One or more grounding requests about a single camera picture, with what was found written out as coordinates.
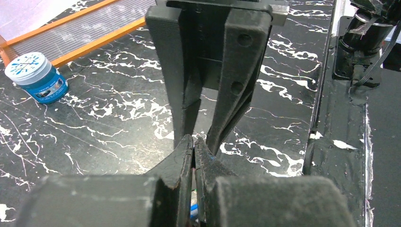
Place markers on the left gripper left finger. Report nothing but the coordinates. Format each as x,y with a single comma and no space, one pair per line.
159,198

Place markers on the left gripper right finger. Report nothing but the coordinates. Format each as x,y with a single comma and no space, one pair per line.
228,200

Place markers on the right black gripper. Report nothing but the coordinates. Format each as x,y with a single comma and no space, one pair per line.
229,46

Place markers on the metal key organizer red handle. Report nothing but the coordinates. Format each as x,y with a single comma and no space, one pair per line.
194,216

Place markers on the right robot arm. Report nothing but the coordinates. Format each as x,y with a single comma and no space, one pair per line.
367,41

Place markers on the orange wooden shelf rack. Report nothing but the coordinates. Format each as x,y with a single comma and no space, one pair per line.
76,35

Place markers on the blue jar with patterned lid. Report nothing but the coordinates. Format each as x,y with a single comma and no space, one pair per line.
36,75

